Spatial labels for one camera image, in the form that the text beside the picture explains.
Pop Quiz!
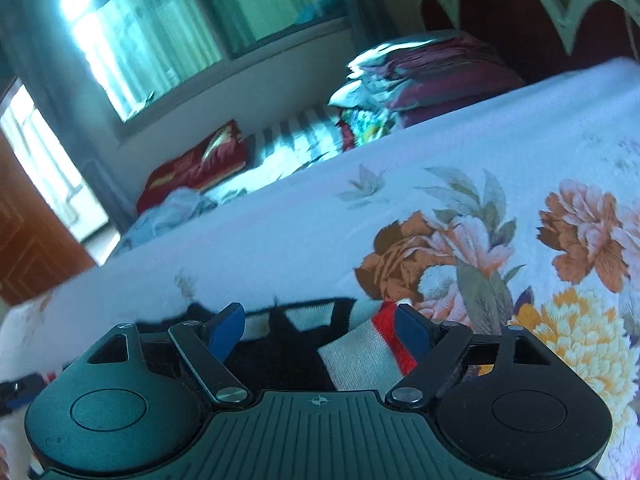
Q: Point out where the sliding glass window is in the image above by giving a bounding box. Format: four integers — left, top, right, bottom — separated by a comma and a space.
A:
57, 0, 351, 136

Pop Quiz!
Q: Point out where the striped knit sweater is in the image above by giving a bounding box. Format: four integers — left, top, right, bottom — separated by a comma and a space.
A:
135, 297, 426, 393

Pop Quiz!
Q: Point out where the red scalloped headboard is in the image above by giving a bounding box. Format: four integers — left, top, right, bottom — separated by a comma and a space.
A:
419, 0, 640, 83

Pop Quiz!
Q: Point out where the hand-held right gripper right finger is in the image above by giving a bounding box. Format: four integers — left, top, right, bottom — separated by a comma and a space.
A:
386, 304, 563, 405

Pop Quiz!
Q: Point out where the brown wooden door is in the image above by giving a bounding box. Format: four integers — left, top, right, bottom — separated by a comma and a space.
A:
0, 130, 98, 306

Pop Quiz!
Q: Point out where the red folded blanket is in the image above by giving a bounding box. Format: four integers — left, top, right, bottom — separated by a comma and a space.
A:
136, 120, 248, 213

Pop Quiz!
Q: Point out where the grey window curtain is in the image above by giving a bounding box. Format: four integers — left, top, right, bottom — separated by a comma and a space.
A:
0, 10, 126, 236

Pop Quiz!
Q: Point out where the striped mattress cover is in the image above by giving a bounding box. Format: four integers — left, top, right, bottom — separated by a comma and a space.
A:
200, 102, 351, 201

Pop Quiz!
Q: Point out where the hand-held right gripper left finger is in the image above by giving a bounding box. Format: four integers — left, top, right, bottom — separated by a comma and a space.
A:
75, 304, 252, 405

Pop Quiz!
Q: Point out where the floral bed sheet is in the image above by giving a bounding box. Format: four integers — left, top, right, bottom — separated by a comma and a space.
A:
0, 57, 640, 480

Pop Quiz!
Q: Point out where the light blue crumpled cloth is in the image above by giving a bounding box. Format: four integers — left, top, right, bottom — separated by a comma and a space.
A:
117, 187, 221, 256

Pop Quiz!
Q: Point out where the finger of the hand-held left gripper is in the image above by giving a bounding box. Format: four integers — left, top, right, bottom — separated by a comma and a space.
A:
0, 372, 48, 417

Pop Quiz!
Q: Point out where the pile of pillows and quilts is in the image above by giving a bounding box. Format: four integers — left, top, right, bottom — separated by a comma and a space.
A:
327, 30, 526, 151

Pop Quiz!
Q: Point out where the teal cloth on windowsill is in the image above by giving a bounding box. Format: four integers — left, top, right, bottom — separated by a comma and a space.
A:
295, 0, 346, 26

